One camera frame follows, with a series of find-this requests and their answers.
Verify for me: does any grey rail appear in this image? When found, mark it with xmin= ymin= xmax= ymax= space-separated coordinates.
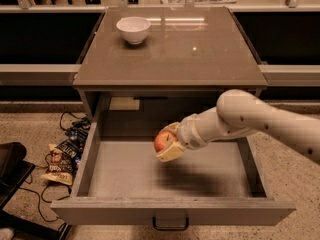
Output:
xmin=259 ymin=65 xmax=320 ymax=87
xmin=0 ymin=64 xmax=81 ymax=86

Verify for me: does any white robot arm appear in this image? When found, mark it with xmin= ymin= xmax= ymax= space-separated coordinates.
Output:
xmin=154 ymin=89 xmax=320 ymax=163

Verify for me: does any black drawer handle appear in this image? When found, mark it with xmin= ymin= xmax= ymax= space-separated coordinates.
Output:
xmin=152 ymin=217 xmax=190 ymax=232

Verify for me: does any grey cabinet with glossy top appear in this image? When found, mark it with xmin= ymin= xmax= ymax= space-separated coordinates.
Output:
xmin=73 ymin=7 xmax=267 ymax=116

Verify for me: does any grey rail right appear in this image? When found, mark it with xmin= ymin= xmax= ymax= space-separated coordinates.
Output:
xmin=259 ymin=65 xmax=320 ymax=87

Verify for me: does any orange snack bag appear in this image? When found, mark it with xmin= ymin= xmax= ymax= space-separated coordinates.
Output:
xmin=42 ymin=144 xmax=73 ymax=186

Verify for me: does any grey rail left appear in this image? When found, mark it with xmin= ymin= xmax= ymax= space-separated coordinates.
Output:
xmin=0 ymin=64 xmax=81 ymax=86

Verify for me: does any dark snack bag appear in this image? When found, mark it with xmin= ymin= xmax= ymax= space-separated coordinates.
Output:
xmin=56 ymin=128 xmax=88 ymax=158

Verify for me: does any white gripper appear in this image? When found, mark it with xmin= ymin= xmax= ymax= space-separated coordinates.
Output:
xmin=155 ymin=114 xmax=207 ymax=162

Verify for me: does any red apple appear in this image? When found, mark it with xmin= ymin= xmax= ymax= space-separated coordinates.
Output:
xmin=154 ymin=131 xmax=177 ymax=152

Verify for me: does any white label inside cabinet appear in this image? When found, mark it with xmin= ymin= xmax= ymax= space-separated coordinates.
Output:
xmin=109 ymin=97 xmax=140 ymax=111

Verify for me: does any white ceramic bowl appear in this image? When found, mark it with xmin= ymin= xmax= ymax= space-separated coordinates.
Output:
xmin=116 ymin=17 xmax=151 ymax=45

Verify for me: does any grey open top drawer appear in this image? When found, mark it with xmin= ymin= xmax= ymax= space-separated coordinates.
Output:
xmin=50 ymin=93 xmax=297 ymax=227

